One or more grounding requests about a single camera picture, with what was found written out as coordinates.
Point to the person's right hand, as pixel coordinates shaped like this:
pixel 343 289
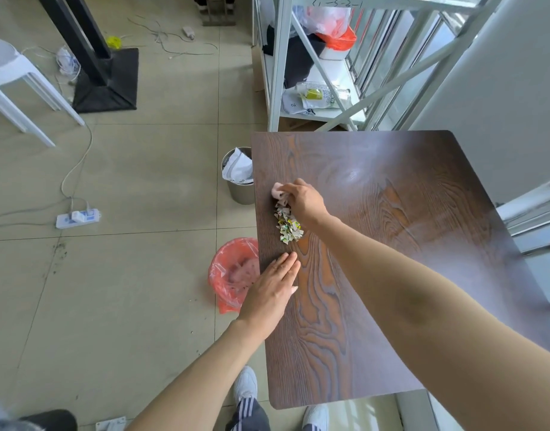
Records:
pixel 308 204

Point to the person's left hand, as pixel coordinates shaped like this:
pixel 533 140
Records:
pixel 266 296

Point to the person's right fingers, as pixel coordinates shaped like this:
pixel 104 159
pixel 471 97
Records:
pixel 289 192

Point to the pink cleaning cloth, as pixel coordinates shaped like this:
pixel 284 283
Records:
pixel 277 190

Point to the person's right forearm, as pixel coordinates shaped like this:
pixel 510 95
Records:
pixel 414 309

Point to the person's left forearm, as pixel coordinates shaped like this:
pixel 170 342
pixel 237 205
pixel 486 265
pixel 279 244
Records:
pixel 203 381

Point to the pile of paper scraps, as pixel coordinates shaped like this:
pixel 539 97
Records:
pixel 289 226

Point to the grey metal waste bin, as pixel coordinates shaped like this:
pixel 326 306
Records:
pixel 241 192

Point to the white bin liner bag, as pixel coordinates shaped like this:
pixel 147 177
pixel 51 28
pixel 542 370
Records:
pixel 237 168

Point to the red plastic bag bin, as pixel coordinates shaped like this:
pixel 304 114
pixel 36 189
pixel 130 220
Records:
pixel 232 273

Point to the white printed paper bag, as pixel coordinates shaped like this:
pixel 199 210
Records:
pixel 297 105

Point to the clear plastic bottle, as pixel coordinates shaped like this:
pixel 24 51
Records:
pixel 322 91

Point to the person's left white shoe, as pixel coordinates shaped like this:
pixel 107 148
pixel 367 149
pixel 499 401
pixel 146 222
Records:
pixel 245 385

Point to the person's white shoe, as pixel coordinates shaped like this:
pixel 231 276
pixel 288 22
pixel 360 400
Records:
pixel 245 385
pixel 316 418

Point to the person's right white shoe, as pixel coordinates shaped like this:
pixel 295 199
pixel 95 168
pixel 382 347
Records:
pixel 316 418

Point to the white metal shelf rack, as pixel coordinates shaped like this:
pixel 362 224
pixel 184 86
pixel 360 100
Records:
pixel 277 62

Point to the dark striped trousers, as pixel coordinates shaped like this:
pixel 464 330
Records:
pixel 250 417

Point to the black cloth bag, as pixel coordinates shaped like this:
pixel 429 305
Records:
pixel 299 56

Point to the orange and white plastic bag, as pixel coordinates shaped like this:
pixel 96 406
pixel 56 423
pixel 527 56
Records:
pixel 331 26

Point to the white power adapter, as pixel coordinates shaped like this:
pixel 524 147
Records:
pixel 189 32

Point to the wooden stool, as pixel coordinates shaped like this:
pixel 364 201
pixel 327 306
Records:
pixel 219 13

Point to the white power strip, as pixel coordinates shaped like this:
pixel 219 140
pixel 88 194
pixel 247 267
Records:
pixel 77 218

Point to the black stand with square base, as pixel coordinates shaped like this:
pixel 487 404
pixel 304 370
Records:
pixel 106 80

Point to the white flat box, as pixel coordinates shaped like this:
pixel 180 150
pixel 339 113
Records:
pixel 111 425

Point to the yellow small object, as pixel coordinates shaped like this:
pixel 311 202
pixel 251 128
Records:
pixel 114 42

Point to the black rounded object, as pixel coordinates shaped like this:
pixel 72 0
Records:
pixel 50 421

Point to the white plastic chair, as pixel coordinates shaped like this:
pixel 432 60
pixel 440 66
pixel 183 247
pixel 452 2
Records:
pixel 14 80

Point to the white window frame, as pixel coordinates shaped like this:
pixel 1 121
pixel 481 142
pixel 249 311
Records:
pixel 535 206

